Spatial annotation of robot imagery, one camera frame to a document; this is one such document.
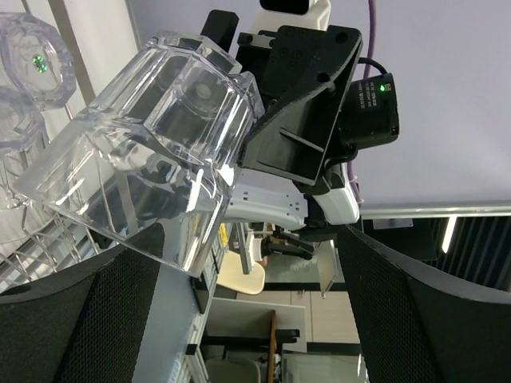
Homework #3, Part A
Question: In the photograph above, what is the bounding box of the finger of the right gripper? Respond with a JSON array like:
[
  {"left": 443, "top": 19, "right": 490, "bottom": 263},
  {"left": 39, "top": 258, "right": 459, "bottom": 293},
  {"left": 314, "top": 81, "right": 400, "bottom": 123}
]
[{"left": 200, "top": 10, "right": 239, "bottom": 52}]

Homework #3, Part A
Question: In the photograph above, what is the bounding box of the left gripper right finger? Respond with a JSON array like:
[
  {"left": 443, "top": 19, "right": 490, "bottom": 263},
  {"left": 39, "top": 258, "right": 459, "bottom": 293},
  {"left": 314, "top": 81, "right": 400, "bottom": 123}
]
[{"left": 337, "top": 226, "right": 510, "bottom": 382}]

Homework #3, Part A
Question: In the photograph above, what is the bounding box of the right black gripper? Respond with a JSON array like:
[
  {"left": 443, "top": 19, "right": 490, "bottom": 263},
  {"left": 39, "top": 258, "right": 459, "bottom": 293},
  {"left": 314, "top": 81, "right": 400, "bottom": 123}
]
[{"left": 236, "top": 26, "right": 399, "bottom": 186}]

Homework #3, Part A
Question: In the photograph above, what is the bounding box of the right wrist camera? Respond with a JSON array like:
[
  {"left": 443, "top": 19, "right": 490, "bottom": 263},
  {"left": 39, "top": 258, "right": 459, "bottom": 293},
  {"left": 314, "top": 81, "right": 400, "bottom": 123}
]
[{"left": 248, "top": 0, "right": 331, "bottom": 34}]

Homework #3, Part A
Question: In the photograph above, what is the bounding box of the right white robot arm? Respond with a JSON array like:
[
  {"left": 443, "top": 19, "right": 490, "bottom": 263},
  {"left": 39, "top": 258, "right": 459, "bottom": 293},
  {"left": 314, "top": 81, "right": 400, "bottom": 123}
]
[{"left": 202, "top": 1, "right": 400, "bottom": 238}]

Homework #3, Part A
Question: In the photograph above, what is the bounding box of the wire dish rack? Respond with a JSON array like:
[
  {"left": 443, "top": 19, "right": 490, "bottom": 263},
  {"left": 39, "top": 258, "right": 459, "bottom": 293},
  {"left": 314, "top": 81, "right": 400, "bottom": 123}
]
[{"left": 1, "top": 1, "right": 137, "bottom": 291}]

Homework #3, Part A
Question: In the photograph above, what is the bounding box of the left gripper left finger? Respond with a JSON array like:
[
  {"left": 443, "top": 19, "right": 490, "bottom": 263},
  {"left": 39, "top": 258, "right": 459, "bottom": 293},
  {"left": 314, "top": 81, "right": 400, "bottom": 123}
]
[{"left": 1, "top": 223, "right": 164, "bottom": 382}]

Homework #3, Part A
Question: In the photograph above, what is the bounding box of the clear plastic cup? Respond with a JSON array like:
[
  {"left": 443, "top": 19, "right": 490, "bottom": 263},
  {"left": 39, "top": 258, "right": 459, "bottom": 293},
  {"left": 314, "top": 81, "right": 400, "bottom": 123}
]
[
  {"left": 15, "top": 30, "right": 264, "bottom": 278},
  {"left": 1, "top": 100, "right": 47, "bottom": 152},
  {"left": 1, "top": 12, "right": 77, "bottom": 110}
]

